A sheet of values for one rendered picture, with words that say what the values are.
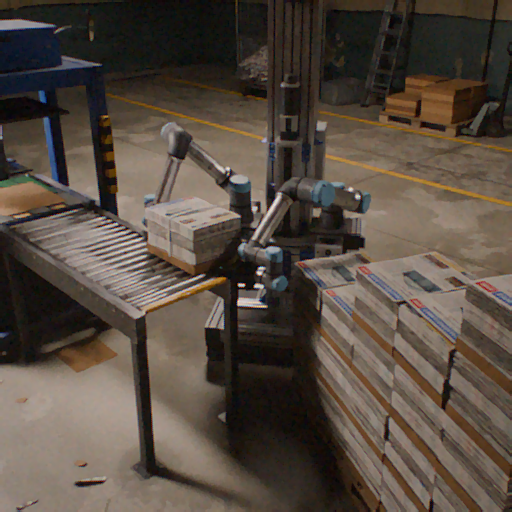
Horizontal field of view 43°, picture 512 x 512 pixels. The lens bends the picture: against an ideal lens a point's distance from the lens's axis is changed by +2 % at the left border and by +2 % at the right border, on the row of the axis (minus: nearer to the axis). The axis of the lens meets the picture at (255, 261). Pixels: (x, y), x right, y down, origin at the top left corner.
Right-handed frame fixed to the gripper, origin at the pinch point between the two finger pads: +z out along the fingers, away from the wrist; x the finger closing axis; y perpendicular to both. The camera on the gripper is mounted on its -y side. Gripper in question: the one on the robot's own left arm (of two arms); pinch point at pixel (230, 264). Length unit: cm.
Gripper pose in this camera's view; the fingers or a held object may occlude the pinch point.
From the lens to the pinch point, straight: 304.5
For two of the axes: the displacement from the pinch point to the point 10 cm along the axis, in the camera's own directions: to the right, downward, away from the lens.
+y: 0.0, -9.0, -4.3
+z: -6.8, -3.2, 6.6
